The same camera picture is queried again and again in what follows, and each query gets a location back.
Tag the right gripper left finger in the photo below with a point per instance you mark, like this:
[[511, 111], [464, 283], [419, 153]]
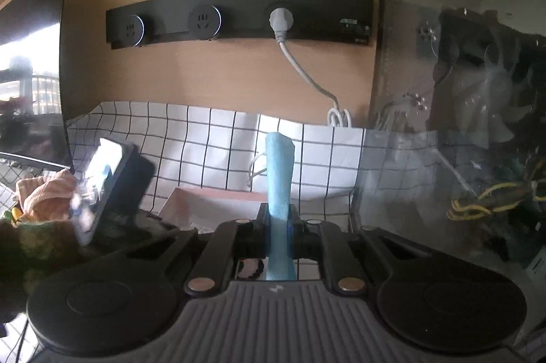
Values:
[[231, 242]]

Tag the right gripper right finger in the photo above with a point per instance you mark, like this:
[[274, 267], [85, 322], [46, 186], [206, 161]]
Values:
[[325, 243]]

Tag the pink striped towel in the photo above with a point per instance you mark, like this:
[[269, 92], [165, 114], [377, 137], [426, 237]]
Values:
[[46, 199]]

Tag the blue face mask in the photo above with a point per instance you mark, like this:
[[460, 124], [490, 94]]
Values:
[[279, 150]]

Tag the blue tissue pack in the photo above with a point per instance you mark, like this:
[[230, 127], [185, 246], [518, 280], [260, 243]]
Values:
[[91, 195]]

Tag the pink cardboard box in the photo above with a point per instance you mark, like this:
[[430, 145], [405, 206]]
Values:
[[206, 208]]

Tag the white black grid tablecloth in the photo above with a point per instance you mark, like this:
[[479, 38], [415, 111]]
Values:
[[218, 149]]

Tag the black monitor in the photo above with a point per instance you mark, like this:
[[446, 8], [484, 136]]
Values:
[[33, 129]]

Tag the glass side computer case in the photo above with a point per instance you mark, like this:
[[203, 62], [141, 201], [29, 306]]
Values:
[[454, 151]]

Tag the black wall power strip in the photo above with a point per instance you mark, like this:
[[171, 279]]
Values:
[[162, 21]]

